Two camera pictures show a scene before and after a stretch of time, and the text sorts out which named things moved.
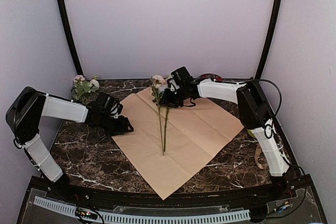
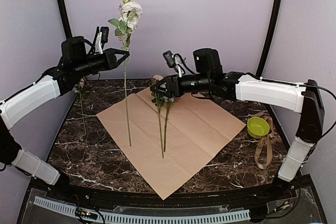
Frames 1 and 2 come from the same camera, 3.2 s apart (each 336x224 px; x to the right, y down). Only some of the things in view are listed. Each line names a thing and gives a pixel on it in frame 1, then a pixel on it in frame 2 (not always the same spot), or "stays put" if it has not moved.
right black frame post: [272, 25] stays put
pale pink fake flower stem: [159, 117] stays put
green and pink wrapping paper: [168, 145] stays put
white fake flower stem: [91, 86] → [130, 12]
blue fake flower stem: [165, 128] stays put
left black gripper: [122, 127] → [109, 61]
